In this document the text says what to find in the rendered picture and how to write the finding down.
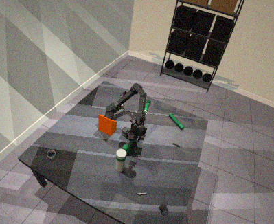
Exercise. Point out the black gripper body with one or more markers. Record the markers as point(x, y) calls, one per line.
point(125, 131)

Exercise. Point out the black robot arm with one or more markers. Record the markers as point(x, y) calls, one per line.
point(137, 122)

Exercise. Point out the grey cylindrical post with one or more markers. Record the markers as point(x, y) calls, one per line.
point(121, 153)

